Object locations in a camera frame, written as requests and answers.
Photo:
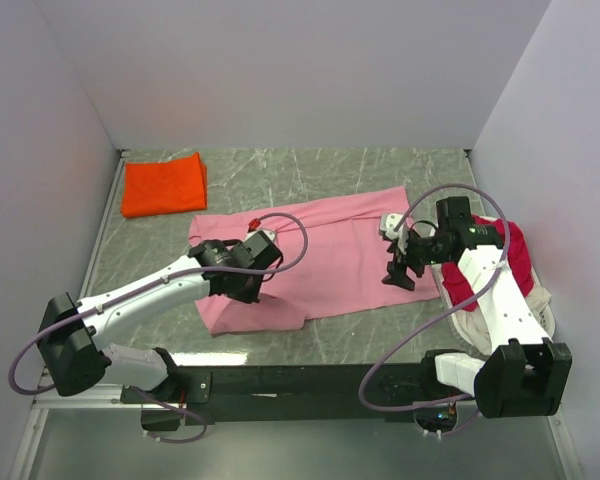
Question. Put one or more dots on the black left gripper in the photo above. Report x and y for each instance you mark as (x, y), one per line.
(250, 291)

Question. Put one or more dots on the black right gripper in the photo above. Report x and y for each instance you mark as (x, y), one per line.
(405, 261)

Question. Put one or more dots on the pink t-shirt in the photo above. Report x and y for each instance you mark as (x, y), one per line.
(342, 261)

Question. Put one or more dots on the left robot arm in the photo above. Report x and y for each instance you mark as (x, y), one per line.
(230, 268)

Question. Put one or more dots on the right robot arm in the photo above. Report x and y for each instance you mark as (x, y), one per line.
(523, 372)

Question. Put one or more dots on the crimson red t-shirt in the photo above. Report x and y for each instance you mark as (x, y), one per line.
(519, 260)

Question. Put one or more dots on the white laundry basket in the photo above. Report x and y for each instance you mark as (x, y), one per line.
(436, 269)

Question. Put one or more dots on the white t-shirt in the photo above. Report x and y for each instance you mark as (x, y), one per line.
(472, 328)

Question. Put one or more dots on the folded orange t-shirt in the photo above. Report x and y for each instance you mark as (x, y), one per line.
(160, 188)

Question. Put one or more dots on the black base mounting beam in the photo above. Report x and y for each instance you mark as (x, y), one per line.
(310, 392)

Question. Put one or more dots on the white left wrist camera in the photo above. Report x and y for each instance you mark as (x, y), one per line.
(255, 227)

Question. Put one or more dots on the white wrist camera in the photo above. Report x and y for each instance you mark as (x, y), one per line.
(393, 229)
(255, 227)

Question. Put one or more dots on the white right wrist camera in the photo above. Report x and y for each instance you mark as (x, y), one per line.
(393, 229)

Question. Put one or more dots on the aluminium frame rails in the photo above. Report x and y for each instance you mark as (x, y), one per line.
(72, 363)

